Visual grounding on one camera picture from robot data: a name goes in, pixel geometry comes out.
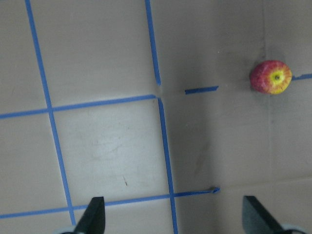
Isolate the brown paper table cover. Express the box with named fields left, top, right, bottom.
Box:
left=0, top=0, right=312, bottom=234

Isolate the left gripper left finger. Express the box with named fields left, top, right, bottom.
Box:
left=73, top=196, right=105, bottom=234

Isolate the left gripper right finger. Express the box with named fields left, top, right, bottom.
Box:
left=242, top=195, right=290, bottom=234

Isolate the red yellow apple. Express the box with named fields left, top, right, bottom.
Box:
left=250, top=60, right=293, bottom=95

